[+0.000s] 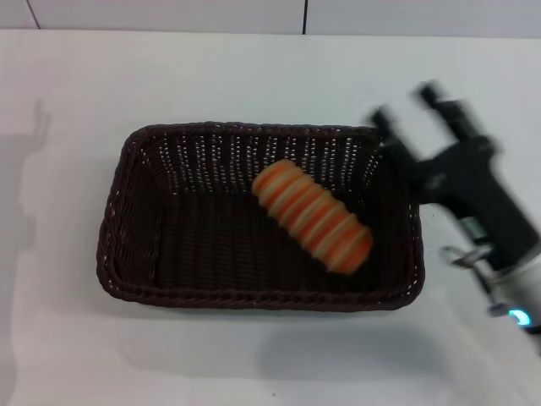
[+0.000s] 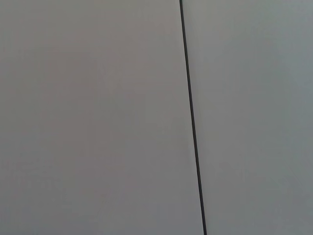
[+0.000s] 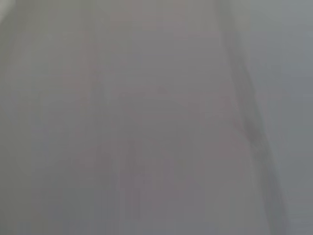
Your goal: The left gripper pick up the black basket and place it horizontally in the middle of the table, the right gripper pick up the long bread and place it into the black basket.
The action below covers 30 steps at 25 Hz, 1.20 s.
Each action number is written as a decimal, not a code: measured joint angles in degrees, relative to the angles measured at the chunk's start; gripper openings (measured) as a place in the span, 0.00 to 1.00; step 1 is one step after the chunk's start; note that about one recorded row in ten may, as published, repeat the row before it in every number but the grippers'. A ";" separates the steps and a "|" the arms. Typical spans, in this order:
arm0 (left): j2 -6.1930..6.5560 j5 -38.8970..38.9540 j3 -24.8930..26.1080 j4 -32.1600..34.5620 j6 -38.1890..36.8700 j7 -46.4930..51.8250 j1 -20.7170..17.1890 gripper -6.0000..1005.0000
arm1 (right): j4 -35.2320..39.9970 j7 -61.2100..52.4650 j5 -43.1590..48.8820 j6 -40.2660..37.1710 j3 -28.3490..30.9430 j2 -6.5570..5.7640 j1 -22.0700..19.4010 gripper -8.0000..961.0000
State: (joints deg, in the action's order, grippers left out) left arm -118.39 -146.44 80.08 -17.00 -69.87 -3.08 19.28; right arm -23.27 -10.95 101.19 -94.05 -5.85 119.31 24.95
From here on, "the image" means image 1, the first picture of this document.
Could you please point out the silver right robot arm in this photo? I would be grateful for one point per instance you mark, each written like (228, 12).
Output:
(522, 292)

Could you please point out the orange striped bread roll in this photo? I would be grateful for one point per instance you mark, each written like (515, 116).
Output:
(313, 215)

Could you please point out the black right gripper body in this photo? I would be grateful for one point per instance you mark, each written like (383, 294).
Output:
(482, 186)

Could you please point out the dark brown woven basket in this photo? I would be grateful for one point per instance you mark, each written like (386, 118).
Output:
(203, 241)

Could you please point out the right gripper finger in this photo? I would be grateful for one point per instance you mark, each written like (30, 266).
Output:
(391, 133)
(454, 112)

